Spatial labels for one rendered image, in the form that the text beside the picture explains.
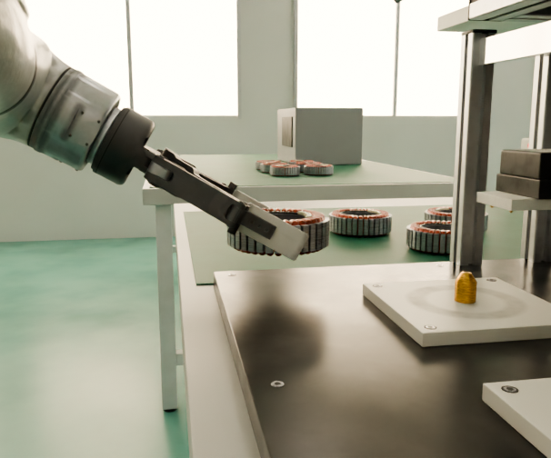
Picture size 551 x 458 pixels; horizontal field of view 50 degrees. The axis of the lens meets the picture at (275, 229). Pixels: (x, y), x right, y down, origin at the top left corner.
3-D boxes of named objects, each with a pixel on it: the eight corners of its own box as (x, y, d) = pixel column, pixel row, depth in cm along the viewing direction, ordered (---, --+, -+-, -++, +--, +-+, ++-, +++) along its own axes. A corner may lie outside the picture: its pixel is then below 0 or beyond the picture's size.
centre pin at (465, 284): (460, 303, 54) (461, 275, 54) (450, 298, 56) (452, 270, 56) (479, 303, 55) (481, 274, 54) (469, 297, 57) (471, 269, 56)
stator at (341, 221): (347, 240, 100) (348, 218, 99) (317, 229, 110) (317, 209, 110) (404, 234, 104) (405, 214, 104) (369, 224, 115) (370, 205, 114)
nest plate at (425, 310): (422, 347, 47) (422, 333, 47) (362, 294, 62) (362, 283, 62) (590, 335, 50) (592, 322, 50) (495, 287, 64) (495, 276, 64)
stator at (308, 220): (233, 259, 59) (233, 223, 59) (222, 238, 70) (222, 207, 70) (341, 256, 61) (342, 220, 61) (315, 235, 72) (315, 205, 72)
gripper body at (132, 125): (92, 165, 65) (168, 205, 67) (82, 172, 57) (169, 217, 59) (125, 104, 64) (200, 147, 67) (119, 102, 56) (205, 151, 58)
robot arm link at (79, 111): (20, 150, 55) (80, 181, 56) (65, 63, 54) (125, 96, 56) (40, 145, 64) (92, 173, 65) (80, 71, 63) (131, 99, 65)
